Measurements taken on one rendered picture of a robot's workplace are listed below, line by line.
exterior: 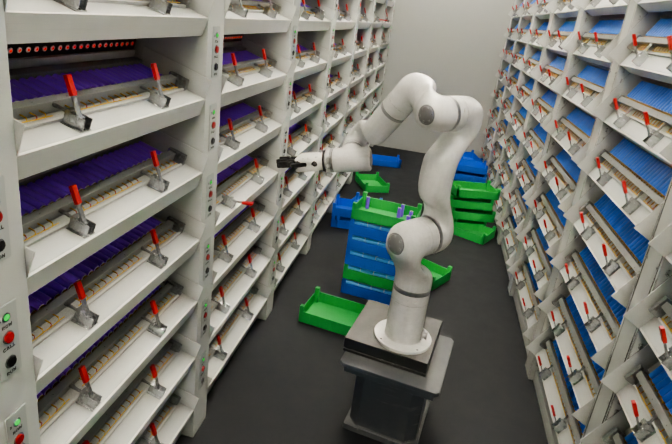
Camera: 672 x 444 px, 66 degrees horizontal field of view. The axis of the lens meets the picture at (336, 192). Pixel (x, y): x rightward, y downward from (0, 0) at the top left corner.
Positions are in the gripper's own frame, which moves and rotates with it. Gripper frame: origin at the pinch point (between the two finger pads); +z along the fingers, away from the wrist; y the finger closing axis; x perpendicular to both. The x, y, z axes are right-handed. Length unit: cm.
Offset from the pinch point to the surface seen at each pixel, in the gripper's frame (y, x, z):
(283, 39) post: 18.1, 41.7, 0.6
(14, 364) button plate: -117, -1, 7
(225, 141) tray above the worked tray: -26.7, 13.6, 8.8
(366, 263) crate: 54, -65, -17
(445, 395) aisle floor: -4, -92, -54
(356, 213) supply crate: 55, -40, -14
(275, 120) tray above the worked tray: 17.7, 12.2, 7.3
